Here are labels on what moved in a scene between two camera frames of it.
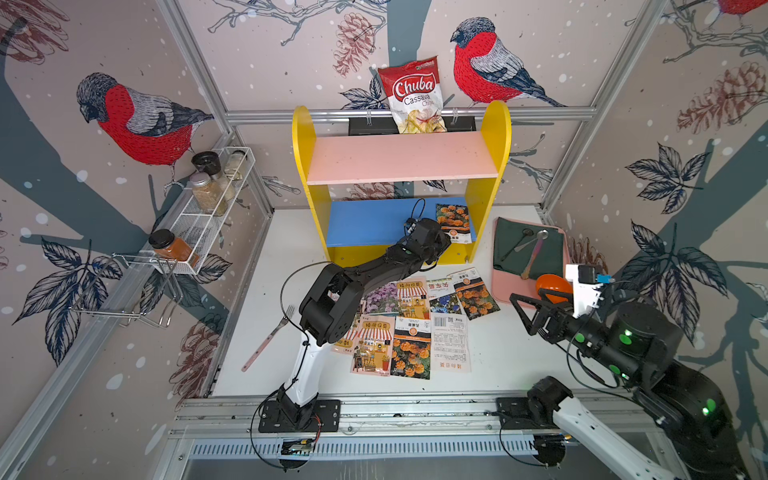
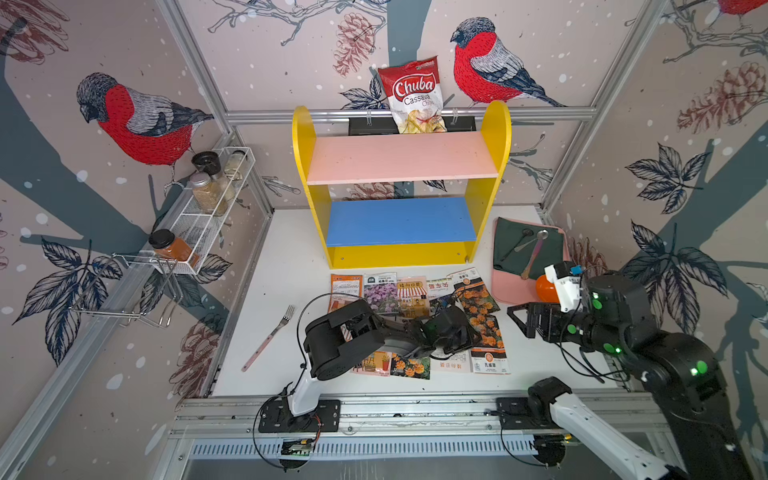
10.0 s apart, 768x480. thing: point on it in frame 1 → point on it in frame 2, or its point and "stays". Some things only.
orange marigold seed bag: [476, 301] stays
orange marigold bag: [455, 220] → [490, 355]
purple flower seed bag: [384, 299] stays
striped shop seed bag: [412, 300] stays
